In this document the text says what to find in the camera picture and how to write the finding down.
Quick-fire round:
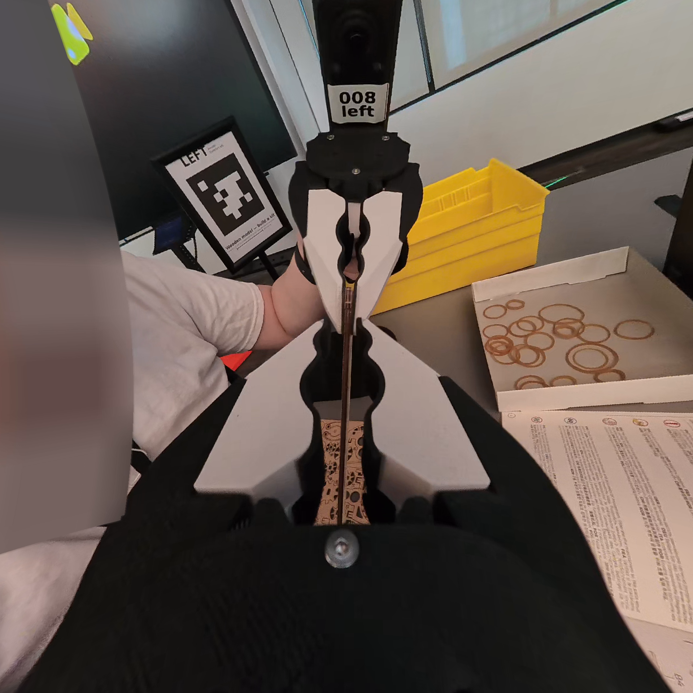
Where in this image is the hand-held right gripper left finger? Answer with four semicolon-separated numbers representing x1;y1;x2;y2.
192;319;328;525

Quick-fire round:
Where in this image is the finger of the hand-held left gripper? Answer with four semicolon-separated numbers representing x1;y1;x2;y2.
301;187;353;334
346;191;405;334

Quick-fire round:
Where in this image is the dark monitor screen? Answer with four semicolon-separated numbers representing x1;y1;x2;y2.
76;0;300;241

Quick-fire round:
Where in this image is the pile of rubber bands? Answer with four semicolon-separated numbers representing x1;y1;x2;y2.
482;299;656;392

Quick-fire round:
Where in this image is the black framed tag sign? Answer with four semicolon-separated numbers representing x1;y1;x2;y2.
152;115;293;276

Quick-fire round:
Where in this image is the person's left forearm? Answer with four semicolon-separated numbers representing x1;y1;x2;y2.
257;246;328;355

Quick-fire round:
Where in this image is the large wooden model parts sheet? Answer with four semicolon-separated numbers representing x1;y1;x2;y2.
314;418;371;526

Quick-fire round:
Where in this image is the white cardboard tray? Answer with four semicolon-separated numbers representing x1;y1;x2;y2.
471;246;693;412

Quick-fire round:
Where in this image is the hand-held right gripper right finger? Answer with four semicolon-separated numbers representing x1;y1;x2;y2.
358;318;492;496

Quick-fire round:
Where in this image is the small wooden model parts sheet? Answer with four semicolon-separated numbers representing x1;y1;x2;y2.
338;287;353;526

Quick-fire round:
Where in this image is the printed paper instruction sheet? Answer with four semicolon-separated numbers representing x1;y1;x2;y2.
501;410;693;634

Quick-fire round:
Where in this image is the yellow plastic bin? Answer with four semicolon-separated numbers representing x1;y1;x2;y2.
371;158;550;316

